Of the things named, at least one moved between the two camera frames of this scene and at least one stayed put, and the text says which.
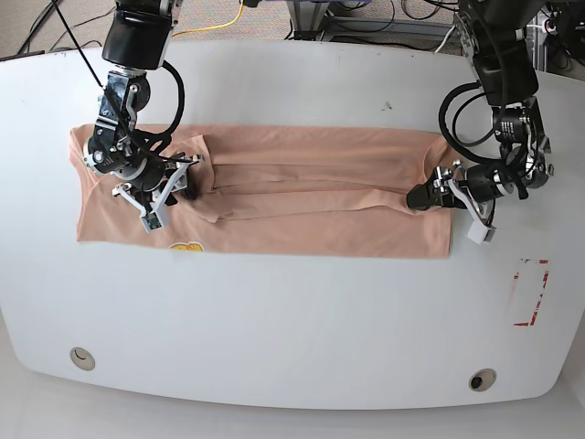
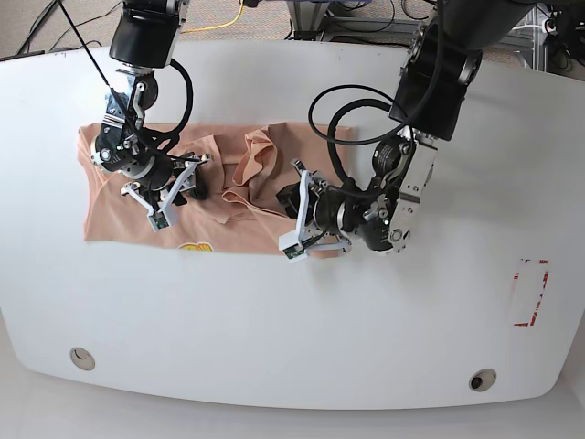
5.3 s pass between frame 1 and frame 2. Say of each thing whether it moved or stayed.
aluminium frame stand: stayed
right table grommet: stayed
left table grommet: stayed
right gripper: moved
